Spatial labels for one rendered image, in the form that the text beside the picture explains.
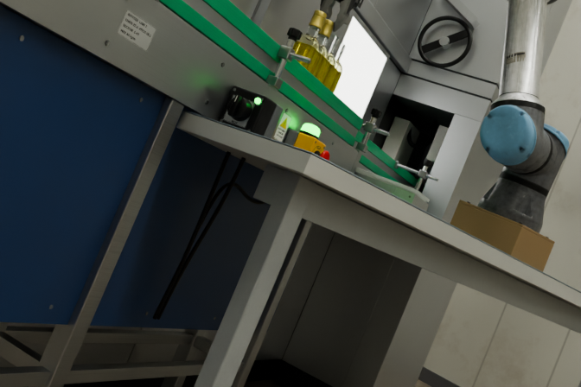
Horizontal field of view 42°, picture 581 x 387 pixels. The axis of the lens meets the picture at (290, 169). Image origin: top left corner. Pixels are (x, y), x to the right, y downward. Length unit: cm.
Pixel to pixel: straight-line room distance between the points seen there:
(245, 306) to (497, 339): 356
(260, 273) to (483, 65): 198
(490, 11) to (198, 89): 190
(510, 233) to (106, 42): 98
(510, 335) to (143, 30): 371
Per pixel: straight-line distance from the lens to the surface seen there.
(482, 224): 175
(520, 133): 165
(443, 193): 291
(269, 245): 118
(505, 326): 466
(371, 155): 253
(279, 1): 206
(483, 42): 305
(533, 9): 179
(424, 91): 303
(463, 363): 475
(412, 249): 146
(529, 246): 176
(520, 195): 177
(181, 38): 129
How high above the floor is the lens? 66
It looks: 3 degrees up
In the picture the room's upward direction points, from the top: 23 degrees clockwise
